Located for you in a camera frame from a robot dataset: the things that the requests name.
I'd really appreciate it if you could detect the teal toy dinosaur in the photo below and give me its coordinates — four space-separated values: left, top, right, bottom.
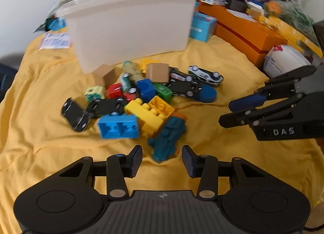
147 114 188 164

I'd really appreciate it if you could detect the large yellow toy brick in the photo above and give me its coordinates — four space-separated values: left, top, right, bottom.
125 96 176 139

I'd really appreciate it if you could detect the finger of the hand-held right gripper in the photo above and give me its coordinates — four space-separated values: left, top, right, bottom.
218 92 305 128
228 72 297 112

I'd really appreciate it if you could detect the black toy car white print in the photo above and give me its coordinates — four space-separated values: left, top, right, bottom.
167 67 193 83

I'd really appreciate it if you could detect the green toy brick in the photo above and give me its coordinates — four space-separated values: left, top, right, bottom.
153 83 174 104

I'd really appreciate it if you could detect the orange cabinet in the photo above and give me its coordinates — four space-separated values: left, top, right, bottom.
197 2 289 68

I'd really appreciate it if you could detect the blue packet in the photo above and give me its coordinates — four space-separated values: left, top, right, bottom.
46 17 67 32

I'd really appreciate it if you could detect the wooden cube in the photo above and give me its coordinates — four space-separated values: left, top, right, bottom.
92 64 119 87
146 63 169 83

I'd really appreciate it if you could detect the yellow flat box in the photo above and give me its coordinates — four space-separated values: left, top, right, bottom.
258 15 323 58

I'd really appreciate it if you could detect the large blue toy brick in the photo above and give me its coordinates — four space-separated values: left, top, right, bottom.
97 114 140 139

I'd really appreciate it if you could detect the dark blue bag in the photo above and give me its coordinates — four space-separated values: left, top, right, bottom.
0 63 18 98

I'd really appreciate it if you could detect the red toy car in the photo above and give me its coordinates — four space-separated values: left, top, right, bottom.
106 83 127 100

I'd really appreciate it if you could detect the pale toy figure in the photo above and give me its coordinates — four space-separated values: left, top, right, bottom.
123 61 142 80

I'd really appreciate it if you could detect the white paper slip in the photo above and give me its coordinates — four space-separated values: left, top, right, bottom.
226 8 254 19

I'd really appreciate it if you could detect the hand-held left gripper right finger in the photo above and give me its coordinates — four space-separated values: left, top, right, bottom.
182 145 272 200

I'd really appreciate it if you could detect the white wipes pack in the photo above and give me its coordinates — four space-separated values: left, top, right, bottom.
263 44 317 78

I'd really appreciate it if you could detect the small blue toy brick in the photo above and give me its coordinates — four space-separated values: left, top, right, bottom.
137 79 157 103

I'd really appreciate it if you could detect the small green Duplo brick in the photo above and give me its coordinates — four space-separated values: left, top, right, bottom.
84 85 105 103

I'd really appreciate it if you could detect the green patterned bag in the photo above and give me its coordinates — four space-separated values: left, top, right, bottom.
278 1 317 44

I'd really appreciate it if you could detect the blue toy disc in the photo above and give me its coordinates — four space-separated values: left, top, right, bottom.
196 84 217 103

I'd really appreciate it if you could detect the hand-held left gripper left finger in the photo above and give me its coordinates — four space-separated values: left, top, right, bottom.
52 145 143 200

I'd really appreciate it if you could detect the blue carton box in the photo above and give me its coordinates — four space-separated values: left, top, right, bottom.
189 11 217 42

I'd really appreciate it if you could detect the small black box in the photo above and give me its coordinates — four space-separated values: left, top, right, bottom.
225 0 250 13

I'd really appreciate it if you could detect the white paper packet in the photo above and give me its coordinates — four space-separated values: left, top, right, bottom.
38 32 71 50

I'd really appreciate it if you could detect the white plastic bin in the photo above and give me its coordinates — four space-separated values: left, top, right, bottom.
54 0 203 73

